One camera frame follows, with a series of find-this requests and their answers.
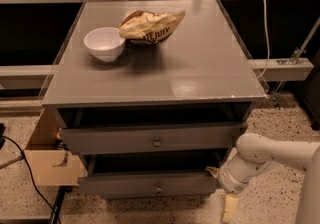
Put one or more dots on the grey drawer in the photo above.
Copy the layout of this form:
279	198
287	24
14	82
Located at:
151	174
154	138

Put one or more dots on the wooden box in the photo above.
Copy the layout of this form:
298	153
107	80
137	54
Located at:
51	164

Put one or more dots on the grey drawer cabinet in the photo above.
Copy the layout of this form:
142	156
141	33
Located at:
199	75

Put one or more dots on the white bowl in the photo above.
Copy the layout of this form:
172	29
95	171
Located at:
105	43

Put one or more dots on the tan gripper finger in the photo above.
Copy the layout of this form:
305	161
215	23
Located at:
229	207
214	171

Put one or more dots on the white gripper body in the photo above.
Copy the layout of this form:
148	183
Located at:
227	179

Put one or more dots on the grey top drawer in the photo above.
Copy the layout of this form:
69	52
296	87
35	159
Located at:
154	138

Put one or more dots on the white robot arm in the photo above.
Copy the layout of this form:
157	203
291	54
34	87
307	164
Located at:
256	155

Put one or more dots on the crumpled chip bag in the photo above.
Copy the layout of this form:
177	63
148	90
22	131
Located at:
149	28

